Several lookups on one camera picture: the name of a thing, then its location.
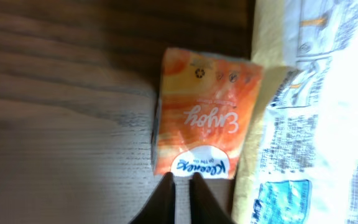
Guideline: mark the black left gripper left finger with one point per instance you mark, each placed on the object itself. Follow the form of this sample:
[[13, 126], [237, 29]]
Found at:
[[160, 207]]

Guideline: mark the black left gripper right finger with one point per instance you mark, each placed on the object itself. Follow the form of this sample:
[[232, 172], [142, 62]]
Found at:
[[203, 205]]

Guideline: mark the orange Kleenex tissue pack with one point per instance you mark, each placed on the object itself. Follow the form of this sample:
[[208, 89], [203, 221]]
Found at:
[[205, 106]]

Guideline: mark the wet wipes pack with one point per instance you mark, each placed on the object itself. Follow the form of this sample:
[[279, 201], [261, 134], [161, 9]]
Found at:
[[300, 160]]

